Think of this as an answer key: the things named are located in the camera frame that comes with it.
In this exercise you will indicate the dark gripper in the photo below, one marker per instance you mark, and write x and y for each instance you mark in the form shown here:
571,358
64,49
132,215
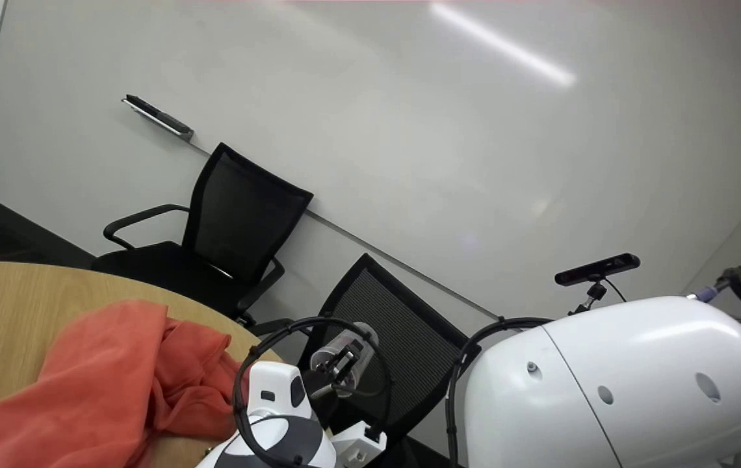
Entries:
341,358

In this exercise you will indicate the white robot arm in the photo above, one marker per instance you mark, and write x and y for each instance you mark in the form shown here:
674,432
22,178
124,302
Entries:
646,380

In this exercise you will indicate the black mesh office chair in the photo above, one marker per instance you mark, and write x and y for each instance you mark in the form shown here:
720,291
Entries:
241,217
404,316

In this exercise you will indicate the orange cloth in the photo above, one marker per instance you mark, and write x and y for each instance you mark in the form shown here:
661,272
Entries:
101,380

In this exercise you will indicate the large white wall whiteboard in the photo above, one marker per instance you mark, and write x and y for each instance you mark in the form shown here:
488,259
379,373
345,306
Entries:
404,130

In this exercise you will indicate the black stereo camera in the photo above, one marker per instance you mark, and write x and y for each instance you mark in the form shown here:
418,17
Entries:
596,268

